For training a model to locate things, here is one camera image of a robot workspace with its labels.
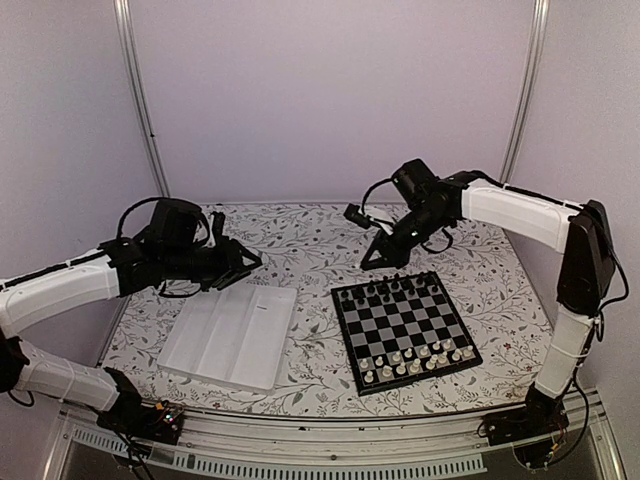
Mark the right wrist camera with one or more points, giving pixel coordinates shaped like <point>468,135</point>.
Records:
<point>369,216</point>

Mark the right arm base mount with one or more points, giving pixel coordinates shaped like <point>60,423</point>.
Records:
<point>541,423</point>

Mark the aluminium frame post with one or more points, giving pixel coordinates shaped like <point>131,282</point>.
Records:
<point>125,29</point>
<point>533,59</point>

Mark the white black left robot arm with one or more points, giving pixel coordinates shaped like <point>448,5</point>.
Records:
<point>33,298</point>

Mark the white plastic tray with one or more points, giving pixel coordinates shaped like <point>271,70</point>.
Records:
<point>232,338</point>

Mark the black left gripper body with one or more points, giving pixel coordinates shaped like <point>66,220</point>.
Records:
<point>183,265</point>

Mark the right aluminium frame post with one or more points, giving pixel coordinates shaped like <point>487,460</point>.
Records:
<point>533,59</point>

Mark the black white chessboard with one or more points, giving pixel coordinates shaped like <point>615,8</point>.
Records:
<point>396,313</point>

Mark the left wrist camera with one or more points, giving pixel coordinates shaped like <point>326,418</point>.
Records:
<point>217,222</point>

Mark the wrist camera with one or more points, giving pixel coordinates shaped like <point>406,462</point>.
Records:
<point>217,222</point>
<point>369,216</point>

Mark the aluminium front rail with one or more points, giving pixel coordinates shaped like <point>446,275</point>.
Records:
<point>231,445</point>

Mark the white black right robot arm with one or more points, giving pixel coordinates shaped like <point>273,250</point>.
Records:
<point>578,233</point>

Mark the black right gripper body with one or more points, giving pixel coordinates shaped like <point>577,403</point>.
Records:
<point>424,225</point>

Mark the left aluminium frame post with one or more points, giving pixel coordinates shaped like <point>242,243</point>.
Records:
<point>125,29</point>

